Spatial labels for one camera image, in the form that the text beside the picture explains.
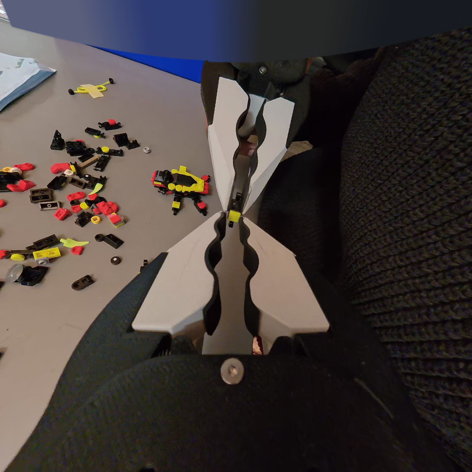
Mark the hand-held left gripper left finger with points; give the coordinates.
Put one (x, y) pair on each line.
(177, 291)

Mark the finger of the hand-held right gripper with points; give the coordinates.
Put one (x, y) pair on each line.
(225, 129)
(274, 129)

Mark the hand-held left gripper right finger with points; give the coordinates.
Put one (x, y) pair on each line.
(291, 295)

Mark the partly built lego model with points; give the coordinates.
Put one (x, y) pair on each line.
(180, 184)

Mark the small yellow lego tile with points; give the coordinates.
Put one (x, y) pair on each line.
(234, 215)

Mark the person's right forearm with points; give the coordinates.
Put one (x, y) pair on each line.
(332, 96)

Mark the scattered loose lego pieces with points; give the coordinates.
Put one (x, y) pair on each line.
(107, 208)

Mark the lego instruction booklet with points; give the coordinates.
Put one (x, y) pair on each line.
(18, 73)

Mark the person's right hand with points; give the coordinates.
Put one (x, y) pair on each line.
(247, 147)

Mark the blue plastic bin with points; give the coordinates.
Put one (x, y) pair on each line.
(166, 62)

